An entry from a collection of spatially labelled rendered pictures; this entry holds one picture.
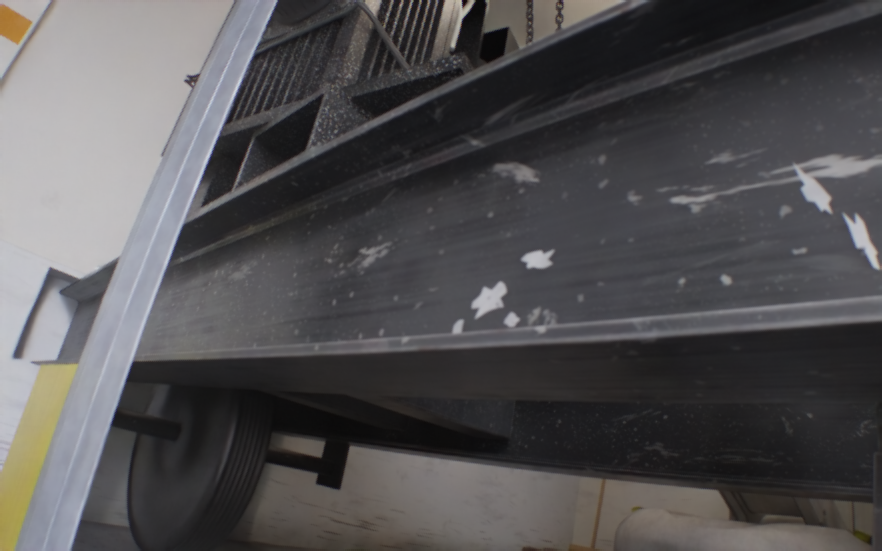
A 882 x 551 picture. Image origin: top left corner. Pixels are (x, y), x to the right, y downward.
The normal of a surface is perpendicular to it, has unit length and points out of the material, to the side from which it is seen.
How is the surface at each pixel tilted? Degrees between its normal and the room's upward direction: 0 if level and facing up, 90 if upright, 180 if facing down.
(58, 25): 90
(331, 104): 90
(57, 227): 90
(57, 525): 90
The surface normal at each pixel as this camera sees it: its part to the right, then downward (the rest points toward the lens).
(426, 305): -0.67, -0.38
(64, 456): -0.51, -0.40
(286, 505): 0.72, -0.11
